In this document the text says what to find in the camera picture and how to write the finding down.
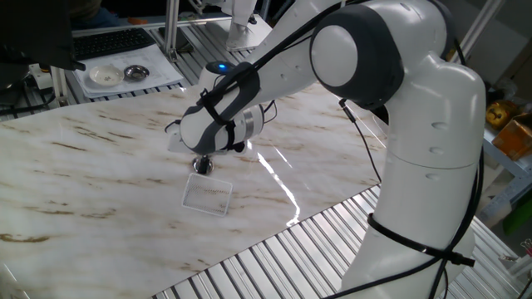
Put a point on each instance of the white ceramic dish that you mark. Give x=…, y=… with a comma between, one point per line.
x=106, y=75

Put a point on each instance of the marble pattern table sheet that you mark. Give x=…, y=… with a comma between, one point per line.
x=83, y=174

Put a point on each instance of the clear acrylic goal stand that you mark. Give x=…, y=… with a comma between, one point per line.
x=208, y=195

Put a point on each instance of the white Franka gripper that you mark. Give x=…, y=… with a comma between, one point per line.
x=176, y=143

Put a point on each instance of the steel dish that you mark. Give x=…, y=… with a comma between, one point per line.
x=136, y=72

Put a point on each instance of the yellow round toy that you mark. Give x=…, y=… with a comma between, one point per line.
x=500, y=114

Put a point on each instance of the aluminium post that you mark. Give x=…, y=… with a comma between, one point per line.
x=171, y=29

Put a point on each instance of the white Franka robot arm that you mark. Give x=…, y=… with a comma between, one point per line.
x=432, y=124

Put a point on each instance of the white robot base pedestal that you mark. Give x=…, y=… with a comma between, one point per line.
x=245, y=33

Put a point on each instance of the orange box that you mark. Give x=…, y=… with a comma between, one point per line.
x=515, y=137

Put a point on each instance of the small round steel plate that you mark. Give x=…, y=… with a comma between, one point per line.
x=211, y=167

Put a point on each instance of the black monitor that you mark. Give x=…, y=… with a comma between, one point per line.
x=33, y=29

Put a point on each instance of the white paper sheet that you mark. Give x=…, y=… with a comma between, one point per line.
x=162, y=70

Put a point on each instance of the black keyboard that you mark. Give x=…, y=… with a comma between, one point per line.
x=112, y=41

